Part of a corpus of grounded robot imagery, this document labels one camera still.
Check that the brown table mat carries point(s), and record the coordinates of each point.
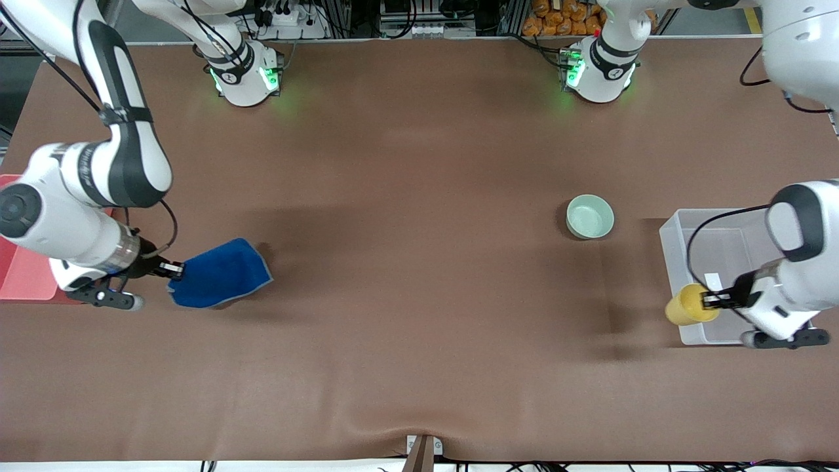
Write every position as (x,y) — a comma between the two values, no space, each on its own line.
(419,262)

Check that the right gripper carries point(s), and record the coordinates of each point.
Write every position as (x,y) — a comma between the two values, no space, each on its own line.
(145,265)

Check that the translucent white plastic bin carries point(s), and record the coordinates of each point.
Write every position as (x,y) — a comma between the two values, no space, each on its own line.
(727,262)

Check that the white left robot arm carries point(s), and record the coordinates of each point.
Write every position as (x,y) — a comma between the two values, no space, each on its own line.
(799,52)

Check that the white terminal block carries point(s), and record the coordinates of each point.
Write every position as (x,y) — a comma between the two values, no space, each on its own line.
(426,29)

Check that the orange snack packet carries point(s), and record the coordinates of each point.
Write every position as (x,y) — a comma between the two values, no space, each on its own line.
(532,26)
(577,26)
(593,25)
(541,8)
(556,28)

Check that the small metal bracket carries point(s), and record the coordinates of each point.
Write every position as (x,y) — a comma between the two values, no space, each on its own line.
(411,446)

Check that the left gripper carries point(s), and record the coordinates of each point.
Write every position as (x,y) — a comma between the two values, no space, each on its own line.
(742,289)

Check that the mint green bowl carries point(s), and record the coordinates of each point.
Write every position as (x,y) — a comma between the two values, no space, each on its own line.
(590,216)

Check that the white power strip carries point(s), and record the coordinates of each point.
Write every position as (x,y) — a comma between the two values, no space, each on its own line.
(292,18)

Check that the yellow plastic cup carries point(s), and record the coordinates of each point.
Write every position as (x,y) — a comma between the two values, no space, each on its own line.
(685,308)

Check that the white paper label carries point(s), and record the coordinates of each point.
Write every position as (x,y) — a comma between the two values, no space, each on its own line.
(713,282)

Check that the pink plastic bin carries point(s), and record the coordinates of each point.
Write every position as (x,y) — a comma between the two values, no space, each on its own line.
(26,278)

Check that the brown wooden post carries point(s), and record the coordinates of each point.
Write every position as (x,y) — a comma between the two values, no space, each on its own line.
(421,459)

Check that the blue microfiber cloth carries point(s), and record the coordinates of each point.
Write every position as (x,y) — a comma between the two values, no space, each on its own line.
(223,275)

